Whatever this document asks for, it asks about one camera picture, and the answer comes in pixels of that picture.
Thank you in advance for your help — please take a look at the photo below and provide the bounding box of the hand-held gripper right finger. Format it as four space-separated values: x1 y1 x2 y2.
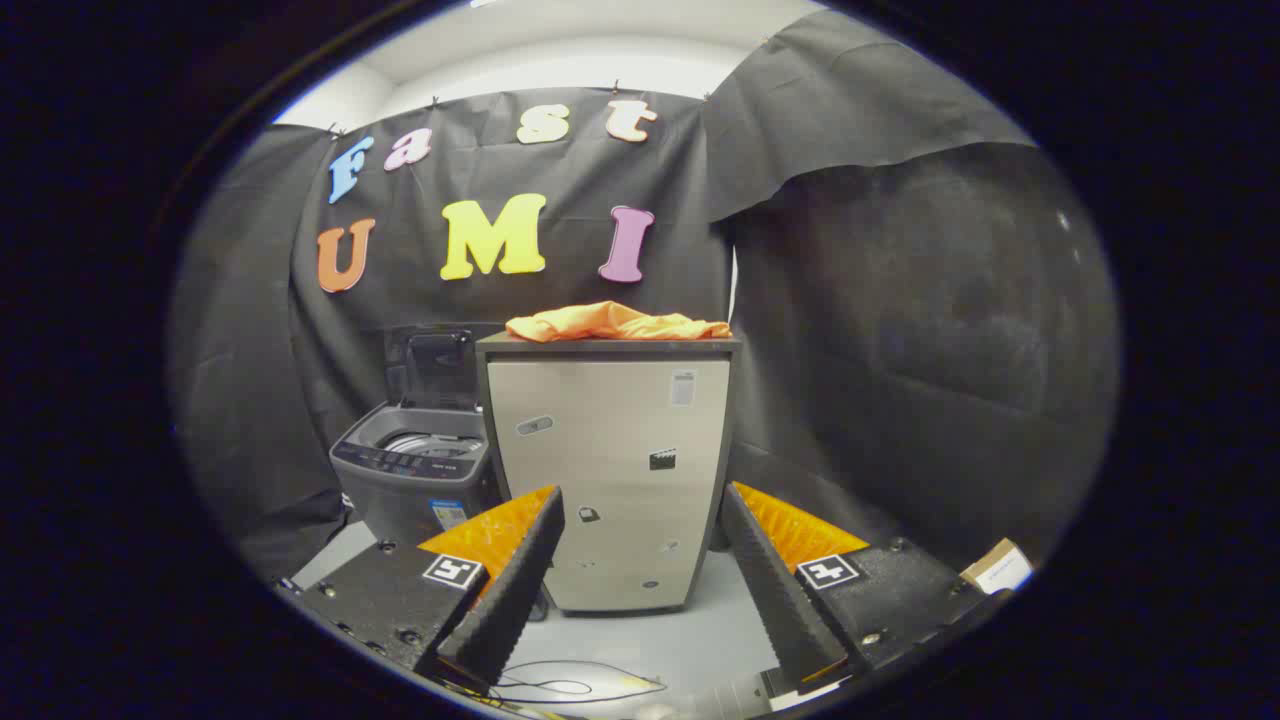
720 481 1013 697

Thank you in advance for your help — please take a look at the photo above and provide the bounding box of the orange polo shirt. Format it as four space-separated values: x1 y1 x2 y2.
506 301 733 344

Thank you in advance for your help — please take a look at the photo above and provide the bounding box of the small cardboard box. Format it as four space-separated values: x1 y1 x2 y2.
960 538 1034 595

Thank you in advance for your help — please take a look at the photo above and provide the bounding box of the grey washing machine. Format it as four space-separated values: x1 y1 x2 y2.
330 325 503 548

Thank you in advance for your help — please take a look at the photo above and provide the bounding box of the thin black cable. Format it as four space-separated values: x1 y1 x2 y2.
490 658 669 707

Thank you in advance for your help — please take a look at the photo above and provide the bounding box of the dark washing machine lid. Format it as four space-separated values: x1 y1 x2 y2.
385 325 491 411

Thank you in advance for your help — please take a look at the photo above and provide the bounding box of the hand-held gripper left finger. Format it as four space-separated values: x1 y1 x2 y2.
295 485 566 693

